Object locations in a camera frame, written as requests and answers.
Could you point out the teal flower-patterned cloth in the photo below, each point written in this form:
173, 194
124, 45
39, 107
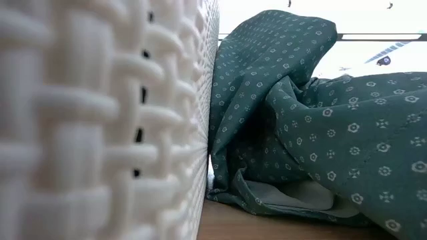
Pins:
267, 100

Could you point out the white woven plastic basket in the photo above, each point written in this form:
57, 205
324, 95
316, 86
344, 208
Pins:
100, 116

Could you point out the black ceiling spotlight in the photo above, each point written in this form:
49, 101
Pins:
383, 61

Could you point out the long ceiling ventilation duct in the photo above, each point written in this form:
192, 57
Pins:
387, 51

